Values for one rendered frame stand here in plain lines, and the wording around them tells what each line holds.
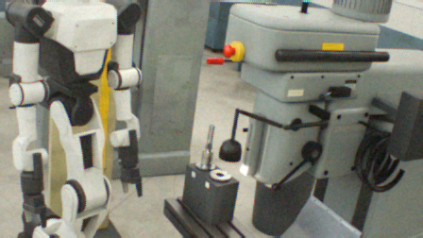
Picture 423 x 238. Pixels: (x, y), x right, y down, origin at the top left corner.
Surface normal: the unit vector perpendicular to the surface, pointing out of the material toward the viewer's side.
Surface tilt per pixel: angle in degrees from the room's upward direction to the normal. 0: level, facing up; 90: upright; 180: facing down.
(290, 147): 90
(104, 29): 90
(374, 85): 90
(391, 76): 90
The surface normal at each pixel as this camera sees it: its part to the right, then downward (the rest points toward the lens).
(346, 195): -0.87, 0.06
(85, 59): 0.73, 0.33
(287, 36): 0.48, 0.37
